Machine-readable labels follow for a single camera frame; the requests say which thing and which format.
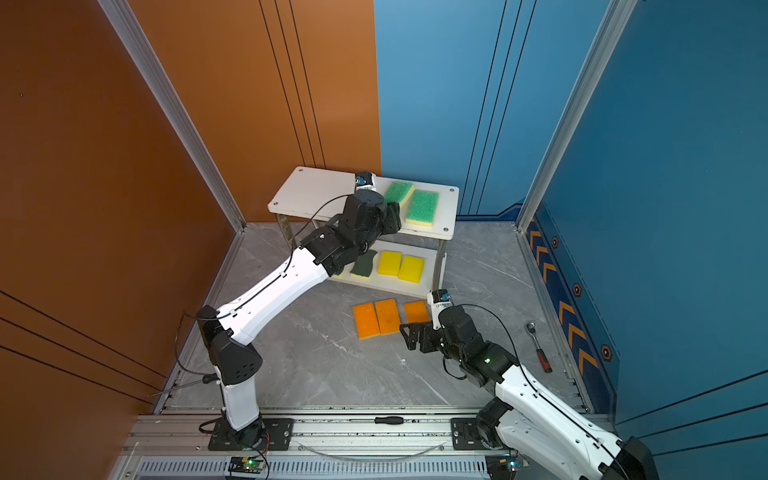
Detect orange sponge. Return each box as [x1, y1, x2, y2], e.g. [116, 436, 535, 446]
[404, 300, 431, 323]
[374, 299, 401, 335]
[353, 303, 380, 340]

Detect light green sponge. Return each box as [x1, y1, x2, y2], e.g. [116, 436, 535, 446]
[405, 190, 439, 228]
[384, 181, 415, 208]

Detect yellow sponge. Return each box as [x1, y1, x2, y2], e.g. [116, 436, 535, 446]
[377, 251, 402, 277]
[397, 255, 425, 284]

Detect green wavy sponge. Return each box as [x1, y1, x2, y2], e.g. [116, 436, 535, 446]
[350, 249, 378, 279]

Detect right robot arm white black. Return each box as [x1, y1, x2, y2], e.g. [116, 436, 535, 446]
[399, 303, 659, 479]

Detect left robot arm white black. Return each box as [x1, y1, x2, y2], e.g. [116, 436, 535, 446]
[196, 188, 402, 435]

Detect white two-tier shelf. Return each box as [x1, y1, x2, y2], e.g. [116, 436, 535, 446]
[268, 166, 459, 298]

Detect right green circuit board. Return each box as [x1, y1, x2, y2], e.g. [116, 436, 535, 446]
[485, 456, 530, 480]

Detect green circuit board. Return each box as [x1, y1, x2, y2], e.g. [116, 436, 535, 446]
[485, 456, 530, 480]
[227, 456, 270, 479]

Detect left green circuit board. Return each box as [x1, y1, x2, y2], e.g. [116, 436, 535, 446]
[227, 456, 270, 479]

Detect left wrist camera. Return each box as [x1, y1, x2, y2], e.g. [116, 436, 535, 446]
[354, 171, 377, 192]

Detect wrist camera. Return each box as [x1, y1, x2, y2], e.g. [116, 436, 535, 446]
[354, 171, 377, 192]
[427, 289, 454, 330]

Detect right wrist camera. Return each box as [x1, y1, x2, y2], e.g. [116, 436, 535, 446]
[427, 289, 454, 330]

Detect red handled ratchet tool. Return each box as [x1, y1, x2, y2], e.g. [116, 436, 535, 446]
[526, 322, 553, 373]

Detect black screwdriver on rail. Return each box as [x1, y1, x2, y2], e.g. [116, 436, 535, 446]
[374, 415, 405, 425]

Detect clear cable on rail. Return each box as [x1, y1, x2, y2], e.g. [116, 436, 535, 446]
[293, 440, 448, 463]

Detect yellow black handled screwdriver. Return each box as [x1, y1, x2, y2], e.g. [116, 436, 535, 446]
[152, 373, 219, 397]

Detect left aluminium corner post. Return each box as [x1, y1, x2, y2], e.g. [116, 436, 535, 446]
[98, 0, 247, 234]

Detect aluminium corner post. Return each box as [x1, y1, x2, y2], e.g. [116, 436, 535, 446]
[515, 0, 638, 234]
[98, 0, 247, 234]

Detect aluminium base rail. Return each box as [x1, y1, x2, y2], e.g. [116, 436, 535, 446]
[107, 406, 636, 480]

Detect right aluminium corner post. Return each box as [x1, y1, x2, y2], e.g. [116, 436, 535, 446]
[515, 0, 638, 234]

